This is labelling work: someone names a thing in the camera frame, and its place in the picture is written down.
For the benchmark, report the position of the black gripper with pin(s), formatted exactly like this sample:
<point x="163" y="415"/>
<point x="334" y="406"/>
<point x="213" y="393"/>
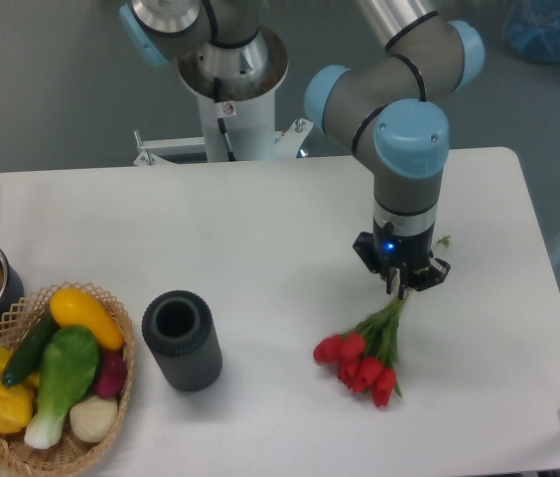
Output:
<point x="402" y="262"/>

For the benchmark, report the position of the red tulip bouquet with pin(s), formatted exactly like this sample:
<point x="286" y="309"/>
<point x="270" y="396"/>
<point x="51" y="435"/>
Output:
<point x="366" y="355"/>

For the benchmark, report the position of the dark grey ribbed vase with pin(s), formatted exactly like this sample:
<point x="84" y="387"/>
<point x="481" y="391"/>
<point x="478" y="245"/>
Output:
<point x="178" y="329"/>

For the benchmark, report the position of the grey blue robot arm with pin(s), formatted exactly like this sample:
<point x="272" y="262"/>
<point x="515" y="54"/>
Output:
<point x="386" y="118"/>

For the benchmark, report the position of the blue plastic bag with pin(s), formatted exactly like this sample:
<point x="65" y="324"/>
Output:
<point x="532" y="30"/>

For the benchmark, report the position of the yellow squash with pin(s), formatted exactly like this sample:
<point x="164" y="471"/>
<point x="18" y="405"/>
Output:
<point x="74" y="307"/>

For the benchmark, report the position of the green bok choy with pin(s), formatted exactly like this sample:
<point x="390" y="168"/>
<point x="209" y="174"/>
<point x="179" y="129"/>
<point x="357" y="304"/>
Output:
<point x="67" y="370"/>

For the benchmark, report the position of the white garlic bulb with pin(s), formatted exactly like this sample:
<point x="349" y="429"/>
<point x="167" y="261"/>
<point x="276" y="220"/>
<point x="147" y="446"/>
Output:
<point x="91" y="418"/>

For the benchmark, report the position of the woven wicker basket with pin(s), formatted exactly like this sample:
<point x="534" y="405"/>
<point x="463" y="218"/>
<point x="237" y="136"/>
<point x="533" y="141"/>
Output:
<point x="70" y="456"/>

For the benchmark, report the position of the dark green cucumber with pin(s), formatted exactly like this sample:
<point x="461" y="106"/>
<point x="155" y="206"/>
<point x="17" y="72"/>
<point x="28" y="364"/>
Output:
<point x="28" y="356"/>

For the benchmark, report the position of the yellow corn cob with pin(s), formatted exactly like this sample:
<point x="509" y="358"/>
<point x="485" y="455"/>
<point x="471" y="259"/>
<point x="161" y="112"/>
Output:
<point x="16" y="408"/>

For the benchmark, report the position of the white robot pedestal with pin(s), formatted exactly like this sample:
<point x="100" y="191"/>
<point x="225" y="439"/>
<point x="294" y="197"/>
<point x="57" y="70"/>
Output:
<point x="235" y="91"/>

